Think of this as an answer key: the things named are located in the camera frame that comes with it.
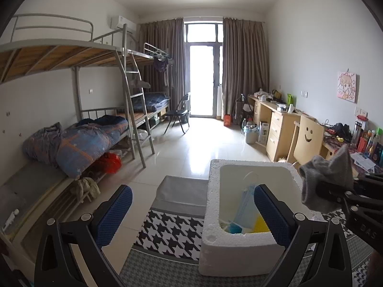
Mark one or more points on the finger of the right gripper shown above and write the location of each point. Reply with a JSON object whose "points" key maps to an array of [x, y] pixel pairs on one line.
{"points": [[369, 181], [329, 196]]}

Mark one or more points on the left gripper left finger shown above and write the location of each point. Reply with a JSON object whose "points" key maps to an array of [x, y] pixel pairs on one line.
{"points": [[55, 263]]}

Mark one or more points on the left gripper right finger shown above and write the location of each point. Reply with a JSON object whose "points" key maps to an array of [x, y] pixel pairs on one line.
{"points": [[330, 263]]}

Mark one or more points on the grey sock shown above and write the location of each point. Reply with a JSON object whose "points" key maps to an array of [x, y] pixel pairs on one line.
{"points": [[337, 171]]}

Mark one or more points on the yellow foam net sleeve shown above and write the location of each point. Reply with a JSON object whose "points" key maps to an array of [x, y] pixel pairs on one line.
{"points": [[259, 225]]}

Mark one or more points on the paper sheets on desk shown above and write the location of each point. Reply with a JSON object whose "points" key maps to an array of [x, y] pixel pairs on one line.
{"points": [[363, 162]]}

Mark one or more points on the wooden smiley face chair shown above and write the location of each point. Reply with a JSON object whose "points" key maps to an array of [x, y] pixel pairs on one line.
{"points": [[307, 141]]}

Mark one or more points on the white styrofoam box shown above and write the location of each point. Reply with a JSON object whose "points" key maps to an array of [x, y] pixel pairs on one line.
{"points": [[239, 215]]}

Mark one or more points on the wooden desk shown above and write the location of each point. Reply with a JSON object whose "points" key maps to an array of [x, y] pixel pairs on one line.
{"points": [[281, 127]]}

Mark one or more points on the white bucket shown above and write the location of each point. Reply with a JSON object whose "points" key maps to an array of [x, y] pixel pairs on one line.
{"points": [[251, 134]]}

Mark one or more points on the houndstooth tablecloth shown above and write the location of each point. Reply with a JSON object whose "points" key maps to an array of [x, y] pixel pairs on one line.
{"points": [[183, 241]]}

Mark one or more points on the red plastic bag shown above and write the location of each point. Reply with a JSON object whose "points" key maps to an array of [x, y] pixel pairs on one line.
{"points": [[108, 163]]}

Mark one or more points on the blue plaid quilt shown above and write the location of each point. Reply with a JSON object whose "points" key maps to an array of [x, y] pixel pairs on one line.
{"points": [[75, 148]]}

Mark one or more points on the orange container on floor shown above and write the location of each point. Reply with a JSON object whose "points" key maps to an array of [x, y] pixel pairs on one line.
{"points": [[227, 120]]}

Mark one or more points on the right brown curtain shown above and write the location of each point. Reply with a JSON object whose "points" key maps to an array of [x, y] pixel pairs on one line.
{"points": [[245, 60]]}

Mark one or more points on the brown curtain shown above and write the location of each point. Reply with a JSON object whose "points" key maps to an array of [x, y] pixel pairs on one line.
{"points": [[164, 41], [245, 60]]}

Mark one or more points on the black folding chair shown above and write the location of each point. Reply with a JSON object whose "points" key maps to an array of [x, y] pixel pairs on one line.
{"points": [[180, 113]]}

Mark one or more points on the glass balcony door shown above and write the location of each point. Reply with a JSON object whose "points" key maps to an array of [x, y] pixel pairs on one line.
{"points": [[204, 67]]}

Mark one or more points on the left brown curtain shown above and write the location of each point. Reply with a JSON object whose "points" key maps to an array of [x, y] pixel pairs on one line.
{"points": [[164, 41]]}

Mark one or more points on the metal bunk bed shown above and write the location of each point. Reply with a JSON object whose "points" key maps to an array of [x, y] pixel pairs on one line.
{"points": [[55, 68]]}

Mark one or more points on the white air conditioner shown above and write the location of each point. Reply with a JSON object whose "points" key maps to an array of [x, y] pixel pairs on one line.
{"points": [[118, 22]]}

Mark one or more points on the cartoon wall picture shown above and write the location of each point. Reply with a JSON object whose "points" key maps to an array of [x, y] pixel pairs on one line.
{"points": [[347, 86]]}

